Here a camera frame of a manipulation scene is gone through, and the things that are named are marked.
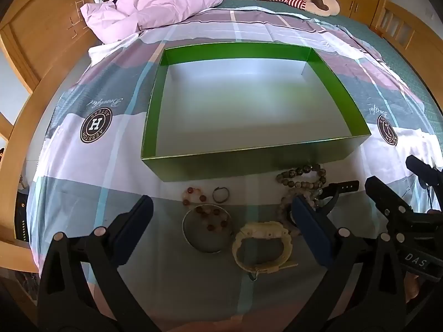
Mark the cream watch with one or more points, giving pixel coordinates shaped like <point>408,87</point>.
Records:
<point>263,230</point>

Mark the wooden cabinet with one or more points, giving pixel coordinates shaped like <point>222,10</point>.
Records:
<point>398,20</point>

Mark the plaid printed bed sheet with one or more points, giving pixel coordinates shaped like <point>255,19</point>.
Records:
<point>103,179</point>

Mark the person's right hand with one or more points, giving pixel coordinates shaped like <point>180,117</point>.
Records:
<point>412,288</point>

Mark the black device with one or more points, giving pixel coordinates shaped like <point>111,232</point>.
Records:
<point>21,214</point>

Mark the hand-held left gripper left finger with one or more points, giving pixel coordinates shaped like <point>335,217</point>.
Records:
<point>138,221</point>

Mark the wooden bed frame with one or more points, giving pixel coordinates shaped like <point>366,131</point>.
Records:
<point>20,138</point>

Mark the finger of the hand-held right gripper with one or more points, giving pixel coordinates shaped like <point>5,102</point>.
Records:
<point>382,193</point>
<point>424,171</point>

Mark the pink quilt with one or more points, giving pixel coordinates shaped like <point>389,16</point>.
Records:
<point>155,3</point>

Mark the green cardboard box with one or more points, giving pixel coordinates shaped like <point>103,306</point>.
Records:
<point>242,110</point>

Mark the silver bangle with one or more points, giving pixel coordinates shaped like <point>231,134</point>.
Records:
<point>184,229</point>

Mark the teal bed sheet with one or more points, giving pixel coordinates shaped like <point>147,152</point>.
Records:
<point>380,41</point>

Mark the wooden wardrobe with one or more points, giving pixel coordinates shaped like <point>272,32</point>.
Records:
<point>41,24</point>

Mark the black watch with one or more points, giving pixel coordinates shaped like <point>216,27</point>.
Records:
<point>346,186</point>

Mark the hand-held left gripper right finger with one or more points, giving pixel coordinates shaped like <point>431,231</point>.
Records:
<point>311,231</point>

